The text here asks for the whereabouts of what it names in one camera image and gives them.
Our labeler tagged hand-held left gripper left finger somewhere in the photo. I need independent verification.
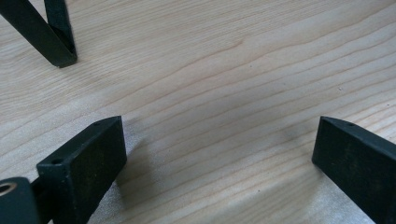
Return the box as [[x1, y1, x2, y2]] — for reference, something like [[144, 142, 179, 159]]
[[35, 115, 128, 224]]

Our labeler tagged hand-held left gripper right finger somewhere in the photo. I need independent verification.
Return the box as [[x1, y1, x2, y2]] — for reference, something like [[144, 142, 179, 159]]
[[311, 115, 396, 224]]

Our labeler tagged black shelf with metal legs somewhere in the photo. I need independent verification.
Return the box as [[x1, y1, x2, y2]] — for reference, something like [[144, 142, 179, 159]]
[[0, 0, 78, 69]]

